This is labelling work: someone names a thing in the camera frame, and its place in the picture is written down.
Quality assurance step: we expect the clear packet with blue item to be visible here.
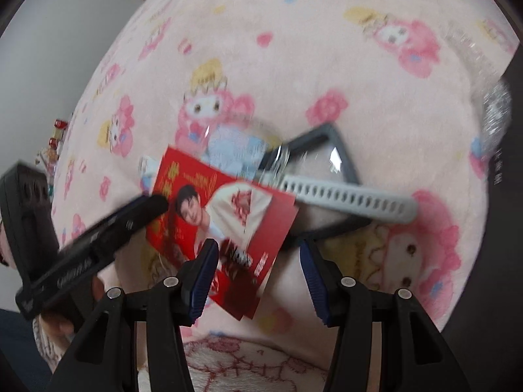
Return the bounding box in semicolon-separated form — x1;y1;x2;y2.
200;118;287;176

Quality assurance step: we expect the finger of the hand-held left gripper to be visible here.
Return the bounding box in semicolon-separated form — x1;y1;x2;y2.
77;194;170;254

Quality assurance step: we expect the red photo card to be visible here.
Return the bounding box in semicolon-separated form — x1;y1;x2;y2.
145;145;300;321

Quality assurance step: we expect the person's left hand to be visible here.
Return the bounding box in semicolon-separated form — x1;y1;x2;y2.
39;271;108;335

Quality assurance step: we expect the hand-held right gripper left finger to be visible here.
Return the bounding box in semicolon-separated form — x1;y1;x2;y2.
47;238;220;392

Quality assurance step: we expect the white strap wristwatch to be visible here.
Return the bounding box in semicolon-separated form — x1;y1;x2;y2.
139;143;420;226

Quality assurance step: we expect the black picture frame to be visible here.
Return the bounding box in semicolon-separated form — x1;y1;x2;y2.
261;123;373;251

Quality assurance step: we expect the pink printed blanket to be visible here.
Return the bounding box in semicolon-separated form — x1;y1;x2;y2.
49;0;523;337

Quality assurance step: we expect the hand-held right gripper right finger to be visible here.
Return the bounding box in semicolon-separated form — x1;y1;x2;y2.
299;238;462;392

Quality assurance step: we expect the clear crinkled plastic wrap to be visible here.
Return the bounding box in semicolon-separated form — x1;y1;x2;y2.
443;20;516;140

